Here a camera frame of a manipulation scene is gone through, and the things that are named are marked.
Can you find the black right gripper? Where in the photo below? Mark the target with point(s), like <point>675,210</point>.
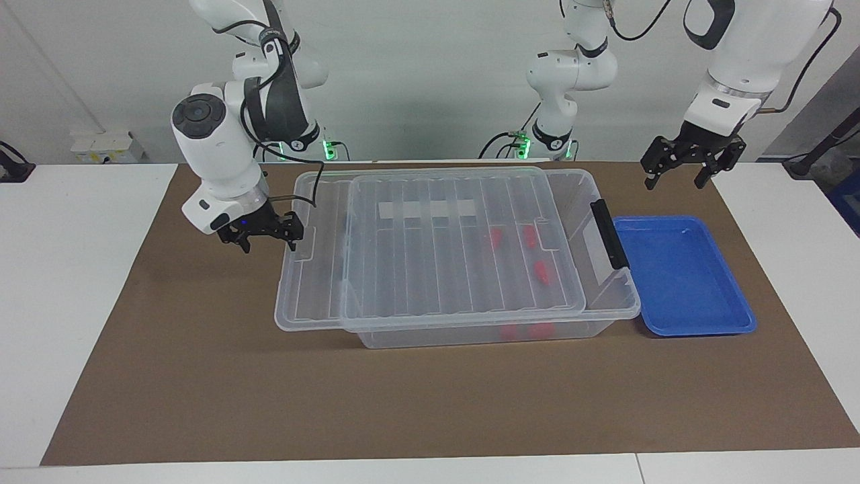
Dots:
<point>259,222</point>

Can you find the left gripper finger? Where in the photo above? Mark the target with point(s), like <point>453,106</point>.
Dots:
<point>662,151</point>
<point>729,158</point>

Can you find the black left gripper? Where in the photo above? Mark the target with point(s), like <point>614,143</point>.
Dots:
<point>259,222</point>

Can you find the clear ribbed plastic lid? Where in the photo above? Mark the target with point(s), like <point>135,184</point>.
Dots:
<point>403,282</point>

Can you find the red block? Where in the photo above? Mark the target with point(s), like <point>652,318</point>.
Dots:
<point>510,331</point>
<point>542,272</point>
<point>531,236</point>
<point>496,238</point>
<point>541,330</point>

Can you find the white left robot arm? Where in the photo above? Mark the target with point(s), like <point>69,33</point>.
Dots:
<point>759,40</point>

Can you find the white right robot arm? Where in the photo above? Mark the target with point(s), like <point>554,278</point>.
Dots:
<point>222,154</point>

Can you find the blue plastic tray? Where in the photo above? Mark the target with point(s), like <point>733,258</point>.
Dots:
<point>685,275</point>

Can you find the clear plastic storage box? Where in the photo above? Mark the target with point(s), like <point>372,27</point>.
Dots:
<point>470,336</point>

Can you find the black stand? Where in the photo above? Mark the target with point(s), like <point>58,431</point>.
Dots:
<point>803,165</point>

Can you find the blue crate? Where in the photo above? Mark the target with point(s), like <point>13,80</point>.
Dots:
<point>848,202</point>

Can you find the brown table mat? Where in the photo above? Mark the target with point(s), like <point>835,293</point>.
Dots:
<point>201,370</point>

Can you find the white power strip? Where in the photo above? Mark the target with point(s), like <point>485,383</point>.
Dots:
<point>101,148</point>

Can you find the black table clamp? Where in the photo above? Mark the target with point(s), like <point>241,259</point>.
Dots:
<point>13,171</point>

